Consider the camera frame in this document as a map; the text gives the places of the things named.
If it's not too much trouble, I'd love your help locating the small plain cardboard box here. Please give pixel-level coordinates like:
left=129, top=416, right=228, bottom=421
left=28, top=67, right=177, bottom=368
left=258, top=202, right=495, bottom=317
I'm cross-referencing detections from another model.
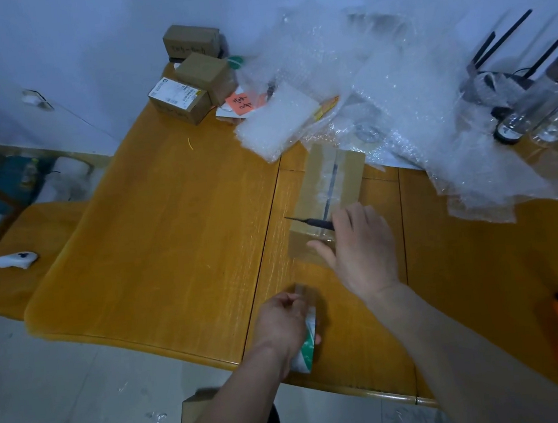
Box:
left=162, top=20, right=224, bottom=65

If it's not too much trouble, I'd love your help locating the large clear bubble wrap sheet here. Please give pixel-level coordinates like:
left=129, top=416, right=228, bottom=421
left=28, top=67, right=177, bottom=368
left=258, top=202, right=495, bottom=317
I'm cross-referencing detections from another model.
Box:
left=232, top=0, right=558, bottom=250

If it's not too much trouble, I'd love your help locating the black utility knife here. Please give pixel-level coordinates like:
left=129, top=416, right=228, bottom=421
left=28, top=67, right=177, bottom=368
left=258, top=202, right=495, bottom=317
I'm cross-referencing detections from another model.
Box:
left=285, top=211, right=336, bottom=236

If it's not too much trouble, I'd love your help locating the person's left hand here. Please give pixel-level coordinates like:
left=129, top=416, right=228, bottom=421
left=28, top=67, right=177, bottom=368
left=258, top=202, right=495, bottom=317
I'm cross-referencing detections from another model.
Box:
left=248, top=287, right=325, bottom=372

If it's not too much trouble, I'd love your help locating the orange paper note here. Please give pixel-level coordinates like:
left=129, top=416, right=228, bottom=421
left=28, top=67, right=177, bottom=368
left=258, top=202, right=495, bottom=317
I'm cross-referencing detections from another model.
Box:
left=223, top=87, right=270, bottom=120

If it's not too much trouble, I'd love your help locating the brown cardboard box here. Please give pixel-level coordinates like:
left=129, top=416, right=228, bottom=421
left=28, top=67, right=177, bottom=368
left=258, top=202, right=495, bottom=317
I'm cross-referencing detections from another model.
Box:
left=177, top=386, right=224, bottom=423

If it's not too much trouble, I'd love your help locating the white handheld controller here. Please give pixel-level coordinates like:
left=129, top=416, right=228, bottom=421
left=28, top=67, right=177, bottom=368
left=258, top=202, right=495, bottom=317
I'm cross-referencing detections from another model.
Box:
left=0, top=250, right=40, bottom=273

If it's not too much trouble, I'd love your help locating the wooden stool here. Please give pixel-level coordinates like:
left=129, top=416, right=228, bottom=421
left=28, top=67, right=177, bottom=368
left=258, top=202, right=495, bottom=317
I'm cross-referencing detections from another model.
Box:
left=0, top=198, right=102, bottom=324

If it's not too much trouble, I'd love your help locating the person's left forearm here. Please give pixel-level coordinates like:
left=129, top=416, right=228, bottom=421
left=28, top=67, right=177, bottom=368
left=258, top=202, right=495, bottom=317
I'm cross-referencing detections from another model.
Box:
left=147, top=337, right=303, bottom=423

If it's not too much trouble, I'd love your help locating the yellow pencil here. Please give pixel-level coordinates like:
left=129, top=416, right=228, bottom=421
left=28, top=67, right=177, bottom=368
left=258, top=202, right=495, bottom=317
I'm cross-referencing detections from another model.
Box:
left=311, top=95, right=343, bottom=122

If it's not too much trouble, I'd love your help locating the cardboard box with white label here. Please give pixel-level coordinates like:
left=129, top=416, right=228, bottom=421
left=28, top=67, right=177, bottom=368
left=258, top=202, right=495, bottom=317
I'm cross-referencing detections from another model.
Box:
left=146, top=72, right=215, bottom=130

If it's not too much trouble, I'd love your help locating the small folded bubble wrap piece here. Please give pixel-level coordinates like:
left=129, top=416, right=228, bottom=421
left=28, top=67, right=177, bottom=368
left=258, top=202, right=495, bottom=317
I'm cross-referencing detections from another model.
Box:
left=229, top=77, right=327, bottom=167

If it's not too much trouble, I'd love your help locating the person's right forearm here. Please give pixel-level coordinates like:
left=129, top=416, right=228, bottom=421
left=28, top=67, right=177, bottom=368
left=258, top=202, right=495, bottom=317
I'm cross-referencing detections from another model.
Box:
left=362, top=266, right=558, bottom=423

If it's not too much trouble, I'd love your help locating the white plastic bag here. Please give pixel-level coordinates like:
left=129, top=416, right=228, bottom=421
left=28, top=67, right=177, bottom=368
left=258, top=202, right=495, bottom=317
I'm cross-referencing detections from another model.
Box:
left=32, top=152, right=102, bottom=206

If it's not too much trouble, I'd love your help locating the white and green tape roll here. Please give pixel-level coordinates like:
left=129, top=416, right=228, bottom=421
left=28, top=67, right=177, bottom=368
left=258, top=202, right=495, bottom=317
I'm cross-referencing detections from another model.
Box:
left=281, top=283, right=325, bottom=376

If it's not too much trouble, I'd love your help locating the black router with antennas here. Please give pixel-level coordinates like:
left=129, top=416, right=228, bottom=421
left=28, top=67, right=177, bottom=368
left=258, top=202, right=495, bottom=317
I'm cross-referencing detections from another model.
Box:
left=455, top=6, right=558, bottom=105

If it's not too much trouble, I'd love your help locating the clear plastic bottle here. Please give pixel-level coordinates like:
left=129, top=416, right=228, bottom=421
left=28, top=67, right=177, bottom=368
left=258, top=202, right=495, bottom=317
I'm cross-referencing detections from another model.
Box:
left=485, top=55, right=558, bottom=148

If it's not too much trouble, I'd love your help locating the tan cube cardboard box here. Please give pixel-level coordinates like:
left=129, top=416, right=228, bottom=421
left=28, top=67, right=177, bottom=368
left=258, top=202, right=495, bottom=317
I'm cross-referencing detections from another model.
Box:
left=172, top=49, right=240, bottom=111

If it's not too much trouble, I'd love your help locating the teal box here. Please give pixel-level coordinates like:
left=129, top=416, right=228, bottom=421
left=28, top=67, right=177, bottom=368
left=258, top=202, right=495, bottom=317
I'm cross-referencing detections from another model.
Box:
left=0, top=153, right=47, bottom=205

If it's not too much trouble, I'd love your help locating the person's right hand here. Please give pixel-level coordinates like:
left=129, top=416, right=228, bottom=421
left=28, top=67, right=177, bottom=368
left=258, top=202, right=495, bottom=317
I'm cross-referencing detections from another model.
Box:
left=304, top=199, right=403, bottom=311

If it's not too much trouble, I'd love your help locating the taped flat cardboard box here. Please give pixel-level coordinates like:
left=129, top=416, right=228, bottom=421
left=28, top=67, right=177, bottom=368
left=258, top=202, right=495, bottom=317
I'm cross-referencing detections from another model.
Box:
left=277, top=138, right=377, bottom=269

